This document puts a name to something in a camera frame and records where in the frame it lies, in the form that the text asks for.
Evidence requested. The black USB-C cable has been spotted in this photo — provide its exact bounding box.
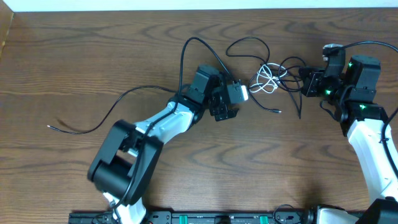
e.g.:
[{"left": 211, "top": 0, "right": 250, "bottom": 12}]
[{"left": 46, "top": 85, "right": 178, "bottom": 135}]

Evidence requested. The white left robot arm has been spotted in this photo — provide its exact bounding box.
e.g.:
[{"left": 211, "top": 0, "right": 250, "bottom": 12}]
[{"left": 87, "top": 65, "right": 248, "bottom": 223}]

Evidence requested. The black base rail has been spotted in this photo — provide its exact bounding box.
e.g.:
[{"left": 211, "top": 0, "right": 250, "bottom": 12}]
[{"left": 67, "top": 204, "right": 316, "bottom": 224}]

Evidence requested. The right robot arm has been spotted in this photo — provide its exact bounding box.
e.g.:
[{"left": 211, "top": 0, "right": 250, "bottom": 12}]
[{"left": 298, "top": 44, "right": 397, "bottom": 223}]

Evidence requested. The white USB cable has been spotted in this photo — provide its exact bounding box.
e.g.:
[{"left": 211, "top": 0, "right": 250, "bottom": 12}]
[{"left": 248, "top": 62, "right": 289, "bottom": 95}]

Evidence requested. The cardboard side panel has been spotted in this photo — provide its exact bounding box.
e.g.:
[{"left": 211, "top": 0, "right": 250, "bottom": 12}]
[{"left": 0, "top": 0, "right": 14, "bottom": 54}]

